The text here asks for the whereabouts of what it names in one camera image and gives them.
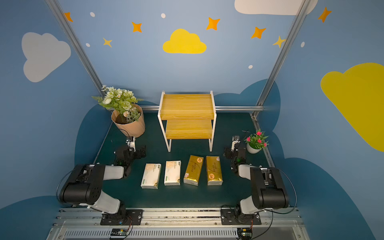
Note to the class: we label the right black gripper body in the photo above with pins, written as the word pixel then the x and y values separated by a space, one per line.
pixel 229 152

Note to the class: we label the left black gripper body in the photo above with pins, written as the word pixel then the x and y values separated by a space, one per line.
pixel 138 153

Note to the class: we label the gold tissue pack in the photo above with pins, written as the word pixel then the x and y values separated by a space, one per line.
pixel 193 171
pixel 214 171

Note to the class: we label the white tissue pack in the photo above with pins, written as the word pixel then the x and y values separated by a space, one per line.
pixel 151 176
pixel 172 173

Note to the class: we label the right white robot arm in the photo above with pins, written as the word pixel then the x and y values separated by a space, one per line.
pixel 268 191

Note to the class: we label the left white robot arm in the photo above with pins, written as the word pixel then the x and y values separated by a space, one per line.
pixel 84 183

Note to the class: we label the left green circuit board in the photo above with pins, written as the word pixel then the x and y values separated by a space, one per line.
pixel 119 233

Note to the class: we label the green circuit board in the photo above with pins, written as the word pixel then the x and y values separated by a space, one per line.
pixel 244 233
pixel 119 233

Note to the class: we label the right green circuit board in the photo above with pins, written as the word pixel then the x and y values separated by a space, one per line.
pixel 244 233

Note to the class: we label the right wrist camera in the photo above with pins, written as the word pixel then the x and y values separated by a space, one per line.
pixel 235 141

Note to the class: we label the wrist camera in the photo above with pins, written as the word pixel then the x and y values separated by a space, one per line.
pixel 131 143
pixel 235 141

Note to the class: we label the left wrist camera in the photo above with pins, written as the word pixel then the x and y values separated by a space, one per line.
pixel 131 143

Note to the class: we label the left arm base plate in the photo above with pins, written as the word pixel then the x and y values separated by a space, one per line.
pixel 124 218

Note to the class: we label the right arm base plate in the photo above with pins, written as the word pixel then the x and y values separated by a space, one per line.
pixel 235 217

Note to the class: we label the white frame wooden shelf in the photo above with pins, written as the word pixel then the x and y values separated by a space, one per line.
pixel 187 117

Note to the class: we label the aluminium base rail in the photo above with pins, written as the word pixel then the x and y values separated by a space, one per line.
pixel 176 224

